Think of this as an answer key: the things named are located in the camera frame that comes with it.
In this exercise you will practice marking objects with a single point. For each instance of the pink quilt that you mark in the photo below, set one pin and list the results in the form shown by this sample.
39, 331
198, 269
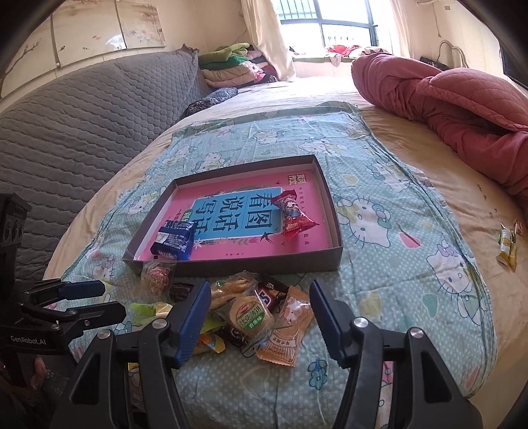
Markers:
453, 99

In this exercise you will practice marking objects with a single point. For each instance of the blue snack packet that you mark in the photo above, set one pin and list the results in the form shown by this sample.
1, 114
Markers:
173, 241

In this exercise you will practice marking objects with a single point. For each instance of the barred window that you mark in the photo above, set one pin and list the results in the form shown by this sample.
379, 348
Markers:
342, 24

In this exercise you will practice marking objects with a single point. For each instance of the dark patterned cloth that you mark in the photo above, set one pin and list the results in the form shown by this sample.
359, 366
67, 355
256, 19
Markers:
210, 101

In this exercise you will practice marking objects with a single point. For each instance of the cartoon cat printed blanket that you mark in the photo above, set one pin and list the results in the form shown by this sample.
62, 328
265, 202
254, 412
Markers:
392, 214

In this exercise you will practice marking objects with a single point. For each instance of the black power strip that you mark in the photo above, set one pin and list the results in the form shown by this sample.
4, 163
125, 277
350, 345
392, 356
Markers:
435, 62

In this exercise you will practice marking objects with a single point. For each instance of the yellow-green snack packet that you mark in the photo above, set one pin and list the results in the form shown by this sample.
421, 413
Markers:
150, 309

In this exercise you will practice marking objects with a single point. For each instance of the round cracker packet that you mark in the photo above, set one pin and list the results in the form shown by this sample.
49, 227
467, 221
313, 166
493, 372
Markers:
249, 316

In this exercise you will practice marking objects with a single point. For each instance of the beige bed sheet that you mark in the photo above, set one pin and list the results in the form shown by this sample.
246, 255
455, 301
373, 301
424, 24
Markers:
466, 198

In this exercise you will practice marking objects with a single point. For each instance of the red snack packet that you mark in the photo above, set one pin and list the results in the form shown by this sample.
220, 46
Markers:
295, 212

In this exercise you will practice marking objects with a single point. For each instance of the cream curtain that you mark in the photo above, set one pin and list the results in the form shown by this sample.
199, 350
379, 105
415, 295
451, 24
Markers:
268, 37

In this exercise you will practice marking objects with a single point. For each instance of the grey quilted headboard cover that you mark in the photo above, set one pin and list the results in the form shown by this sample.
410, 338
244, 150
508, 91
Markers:
82, 136

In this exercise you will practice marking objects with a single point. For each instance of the brown chocolate bar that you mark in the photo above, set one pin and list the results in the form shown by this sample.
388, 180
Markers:
266, 300

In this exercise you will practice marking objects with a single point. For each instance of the pink picture book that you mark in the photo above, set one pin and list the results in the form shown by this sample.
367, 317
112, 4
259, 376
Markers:
255, 251

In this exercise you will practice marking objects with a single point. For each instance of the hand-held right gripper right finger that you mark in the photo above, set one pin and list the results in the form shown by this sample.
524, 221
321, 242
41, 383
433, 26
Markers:
326, 317

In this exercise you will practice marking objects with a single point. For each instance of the small dark chocolate packet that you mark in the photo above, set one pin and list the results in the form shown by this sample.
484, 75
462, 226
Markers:
181, 292

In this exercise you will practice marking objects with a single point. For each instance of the clothes on window sill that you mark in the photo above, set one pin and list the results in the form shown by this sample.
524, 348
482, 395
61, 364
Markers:
350, 51

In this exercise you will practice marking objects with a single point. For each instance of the orange snack packet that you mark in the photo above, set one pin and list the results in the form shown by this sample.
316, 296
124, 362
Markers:
284, 334

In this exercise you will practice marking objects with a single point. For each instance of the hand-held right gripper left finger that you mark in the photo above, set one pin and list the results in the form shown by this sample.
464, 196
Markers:
194, 321

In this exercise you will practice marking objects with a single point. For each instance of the pile of folded clothes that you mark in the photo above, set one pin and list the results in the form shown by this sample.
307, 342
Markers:
231, 66

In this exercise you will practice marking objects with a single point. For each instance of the person's left hand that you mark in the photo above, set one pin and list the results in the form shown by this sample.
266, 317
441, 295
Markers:
40, 367

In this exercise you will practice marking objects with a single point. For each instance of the clear packet of red candy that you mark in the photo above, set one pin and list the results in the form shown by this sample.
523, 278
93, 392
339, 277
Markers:
159, 278

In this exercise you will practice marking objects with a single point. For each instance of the shallow pink cardboard box tray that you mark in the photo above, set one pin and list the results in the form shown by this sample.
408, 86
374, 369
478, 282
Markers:
231, 268

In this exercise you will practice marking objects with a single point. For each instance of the white metal frame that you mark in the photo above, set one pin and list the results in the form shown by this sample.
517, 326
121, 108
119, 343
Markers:
451, 47

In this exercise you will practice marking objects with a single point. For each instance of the yellow bread snack packet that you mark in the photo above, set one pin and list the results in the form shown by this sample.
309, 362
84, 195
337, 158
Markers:
233, 288

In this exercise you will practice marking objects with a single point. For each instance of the floral wall panel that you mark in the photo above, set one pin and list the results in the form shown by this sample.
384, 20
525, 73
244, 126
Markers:
90, 29

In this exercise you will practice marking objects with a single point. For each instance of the small yellow candy packet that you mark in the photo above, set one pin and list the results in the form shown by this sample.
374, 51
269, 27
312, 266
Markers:
503, 247
513, 253

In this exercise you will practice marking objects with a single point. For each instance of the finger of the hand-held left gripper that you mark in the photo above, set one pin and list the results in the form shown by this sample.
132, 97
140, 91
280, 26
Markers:
95, 313
82, 289

